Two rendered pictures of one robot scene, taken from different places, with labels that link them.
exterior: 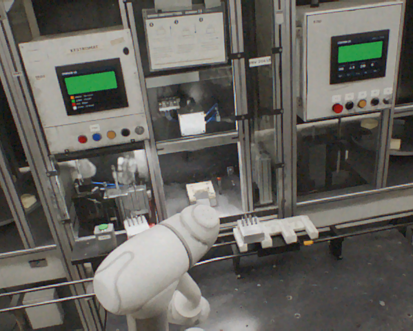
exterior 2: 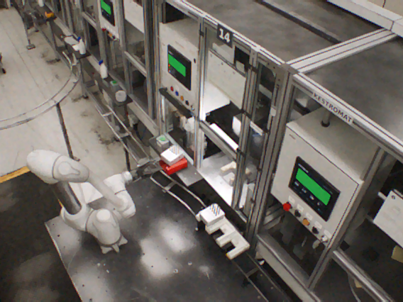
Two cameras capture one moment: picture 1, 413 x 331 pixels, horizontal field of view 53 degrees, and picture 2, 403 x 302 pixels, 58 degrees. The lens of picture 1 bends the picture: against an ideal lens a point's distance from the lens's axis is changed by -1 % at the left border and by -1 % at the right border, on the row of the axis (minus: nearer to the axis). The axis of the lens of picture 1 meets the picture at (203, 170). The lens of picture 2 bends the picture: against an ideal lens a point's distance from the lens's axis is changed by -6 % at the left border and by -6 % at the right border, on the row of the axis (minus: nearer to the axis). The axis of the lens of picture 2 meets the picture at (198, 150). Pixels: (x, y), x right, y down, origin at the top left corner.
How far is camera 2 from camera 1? 1.75 m
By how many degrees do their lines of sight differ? 50
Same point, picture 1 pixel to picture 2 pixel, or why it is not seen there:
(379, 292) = not seen: outside the picture
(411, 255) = not seen: outside the picture
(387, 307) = not seen: outside the picture
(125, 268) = (32, 157)
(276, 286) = (197, 253)
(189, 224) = (57, 165)
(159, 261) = (40, 166)
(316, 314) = (180, 281)
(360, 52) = (312, 186)
